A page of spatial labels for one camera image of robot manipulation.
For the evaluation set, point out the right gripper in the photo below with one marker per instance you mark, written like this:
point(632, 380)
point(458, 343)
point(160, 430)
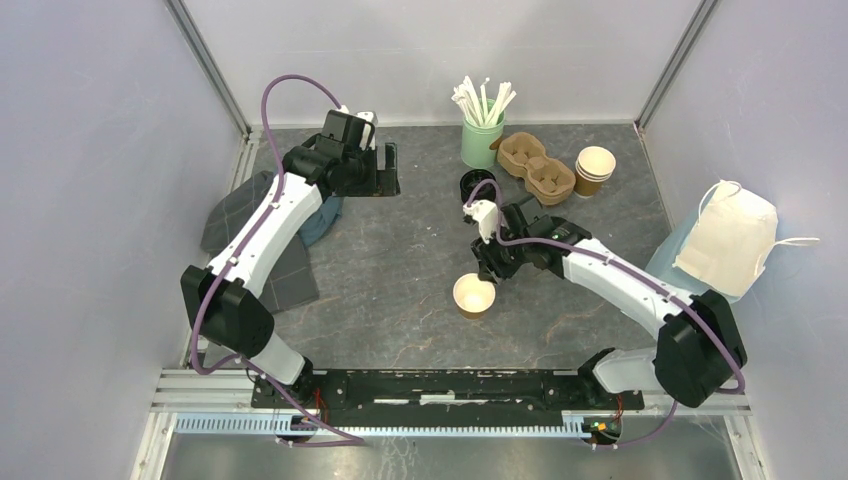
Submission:
point(489, 267)

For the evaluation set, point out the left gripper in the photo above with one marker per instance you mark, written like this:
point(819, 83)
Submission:
point(380, 183)

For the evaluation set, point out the cardboard cup carrier tray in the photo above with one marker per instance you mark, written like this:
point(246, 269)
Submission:
point(548, 179)

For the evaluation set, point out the light blue paper bag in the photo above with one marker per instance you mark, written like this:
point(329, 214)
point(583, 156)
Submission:
point(723, 244)

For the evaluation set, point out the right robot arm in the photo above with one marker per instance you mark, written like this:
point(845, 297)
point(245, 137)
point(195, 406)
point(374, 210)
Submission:
point(698, 351)

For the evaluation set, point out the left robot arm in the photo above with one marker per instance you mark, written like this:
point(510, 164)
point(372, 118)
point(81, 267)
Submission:
point(222, 299)

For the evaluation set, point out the blue cloth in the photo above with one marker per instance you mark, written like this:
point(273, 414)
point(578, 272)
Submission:
point(320, 222)

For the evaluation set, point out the stack of black lids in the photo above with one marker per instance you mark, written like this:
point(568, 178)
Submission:
point(471, 179)

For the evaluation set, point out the green straw holder cup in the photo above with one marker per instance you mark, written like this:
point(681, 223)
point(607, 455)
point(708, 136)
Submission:
point(479, 145)

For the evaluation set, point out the grey checked cloth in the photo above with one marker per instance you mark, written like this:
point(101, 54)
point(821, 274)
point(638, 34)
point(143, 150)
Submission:
point(254, 231)

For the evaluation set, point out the stack of paper cups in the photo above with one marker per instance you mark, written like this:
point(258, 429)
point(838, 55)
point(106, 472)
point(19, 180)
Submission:
point(593, 167)

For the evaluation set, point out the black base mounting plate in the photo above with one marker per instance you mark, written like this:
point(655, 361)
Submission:
point(456, 398)

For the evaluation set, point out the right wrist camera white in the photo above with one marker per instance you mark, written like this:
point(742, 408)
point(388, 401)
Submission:
point(486, 215)

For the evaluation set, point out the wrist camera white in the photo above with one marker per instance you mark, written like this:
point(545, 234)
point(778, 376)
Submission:
point(364, 127)
point(486, 215)

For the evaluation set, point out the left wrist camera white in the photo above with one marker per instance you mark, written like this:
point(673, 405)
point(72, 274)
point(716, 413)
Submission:
point(364, 127)

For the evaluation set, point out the left aluminium frame post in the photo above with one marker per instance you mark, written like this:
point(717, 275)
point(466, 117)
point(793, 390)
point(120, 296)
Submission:
point(203, 55)

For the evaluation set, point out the aluminium frame post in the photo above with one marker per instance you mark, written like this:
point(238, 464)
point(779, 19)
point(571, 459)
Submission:
point(203, 55)
point(682, 50)

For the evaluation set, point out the right aluminium frame post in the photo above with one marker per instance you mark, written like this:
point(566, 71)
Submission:
point(682, 50)

